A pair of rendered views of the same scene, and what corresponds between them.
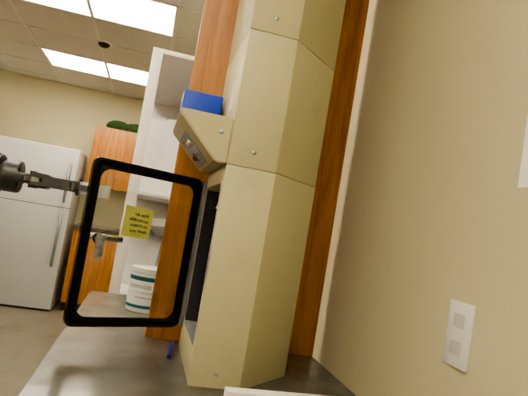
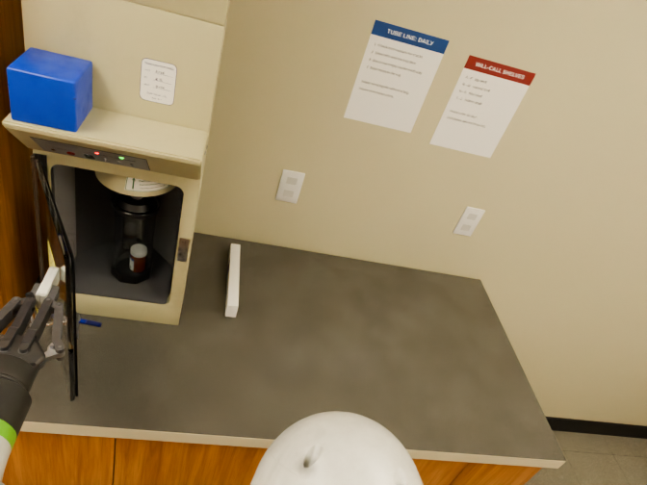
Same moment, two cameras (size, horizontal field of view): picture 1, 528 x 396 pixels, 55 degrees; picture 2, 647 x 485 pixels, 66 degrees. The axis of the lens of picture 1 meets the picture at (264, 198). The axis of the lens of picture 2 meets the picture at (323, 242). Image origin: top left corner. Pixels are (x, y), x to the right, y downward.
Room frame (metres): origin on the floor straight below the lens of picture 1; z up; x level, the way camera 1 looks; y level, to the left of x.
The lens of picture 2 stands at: (0.86, 0.97, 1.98)
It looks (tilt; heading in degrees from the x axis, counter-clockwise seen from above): 36 degrees down; 266
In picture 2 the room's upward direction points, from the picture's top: 20 degrees clockwise
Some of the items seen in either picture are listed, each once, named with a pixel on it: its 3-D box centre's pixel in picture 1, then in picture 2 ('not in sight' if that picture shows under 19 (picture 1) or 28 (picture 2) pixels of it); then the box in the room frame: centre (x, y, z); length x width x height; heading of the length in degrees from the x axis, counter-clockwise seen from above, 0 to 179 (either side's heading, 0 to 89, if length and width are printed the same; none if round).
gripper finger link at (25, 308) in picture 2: not in sight; (18, 326); (1.21, 0.49, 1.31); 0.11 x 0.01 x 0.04; 104
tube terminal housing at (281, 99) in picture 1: (259, 212); (131, 163); (1.26, 0.00, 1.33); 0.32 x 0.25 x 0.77; 13
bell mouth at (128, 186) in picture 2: not in sight; (139, 164); (1.24, 0.02, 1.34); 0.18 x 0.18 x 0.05
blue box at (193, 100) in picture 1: (199, 113); (53, 89); (1.32, 0.20, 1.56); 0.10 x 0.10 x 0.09; 13
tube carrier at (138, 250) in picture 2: not in sight; (134, 236); (1.24, 0.02, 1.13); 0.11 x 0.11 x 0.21
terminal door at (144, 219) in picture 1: (138, 247); (54, 283); (1.28, 0.29, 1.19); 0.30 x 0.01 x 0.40; 129
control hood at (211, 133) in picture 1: (196, 144); (113, 150); (1.22, 0.18, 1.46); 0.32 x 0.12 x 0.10; 13
